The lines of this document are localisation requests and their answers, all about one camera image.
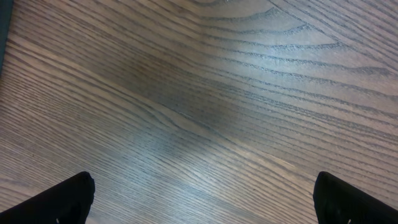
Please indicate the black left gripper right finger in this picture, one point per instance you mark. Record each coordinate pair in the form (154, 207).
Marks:
(338, 202)

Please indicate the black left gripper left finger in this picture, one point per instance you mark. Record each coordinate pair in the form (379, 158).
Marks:
(68, 202)

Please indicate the grey plastic mesh basket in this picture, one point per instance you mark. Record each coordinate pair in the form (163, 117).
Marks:
(5, 19)

